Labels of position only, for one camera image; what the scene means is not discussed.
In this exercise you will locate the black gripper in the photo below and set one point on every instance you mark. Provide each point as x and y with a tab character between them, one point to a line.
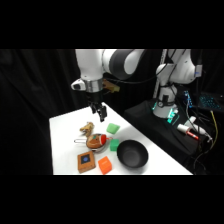
96	98

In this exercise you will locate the brown potato toy red cap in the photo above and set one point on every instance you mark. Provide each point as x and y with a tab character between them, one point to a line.
96	140

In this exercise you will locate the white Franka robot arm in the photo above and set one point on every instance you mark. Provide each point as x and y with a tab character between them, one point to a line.
90	65

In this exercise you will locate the black bowl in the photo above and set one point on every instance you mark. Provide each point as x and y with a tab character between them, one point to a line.
132	156

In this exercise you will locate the tan plush animal toy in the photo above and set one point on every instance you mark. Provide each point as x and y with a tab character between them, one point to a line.
87	128

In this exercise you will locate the green block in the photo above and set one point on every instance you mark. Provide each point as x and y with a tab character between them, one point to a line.
114	144
113	128

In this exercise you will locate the small silver metal pan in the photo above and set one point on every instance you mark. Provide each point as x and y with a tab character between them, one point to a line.
80	141

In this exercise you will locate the brown wooden block blue print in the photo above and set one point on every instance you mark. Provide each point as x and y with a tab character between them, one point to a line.
86	161

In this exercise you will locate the orange block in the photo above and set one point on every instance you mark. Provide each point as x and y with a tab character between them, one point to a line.
105	165

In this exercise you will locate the black robot stand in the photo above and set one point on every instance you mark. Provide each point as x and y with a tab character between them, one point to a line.
156	130

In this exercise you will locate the black curtain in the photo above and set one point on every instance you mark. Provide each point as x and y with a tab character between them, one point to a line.
33	106

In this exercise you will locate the green lit control box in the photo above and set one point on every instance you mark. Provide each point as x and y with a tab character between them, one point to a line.
173	116

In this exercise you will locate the white cylinder red tip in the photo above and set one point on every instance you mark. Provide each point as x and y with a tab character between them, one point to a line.
186	128

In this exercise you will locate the blue lit electronics box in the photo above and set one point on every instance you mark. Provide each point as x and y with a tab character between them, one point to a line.
188	99

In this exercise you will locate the backlit keyboard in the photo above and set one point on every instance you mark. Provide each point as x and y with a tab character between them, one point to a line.
209	101

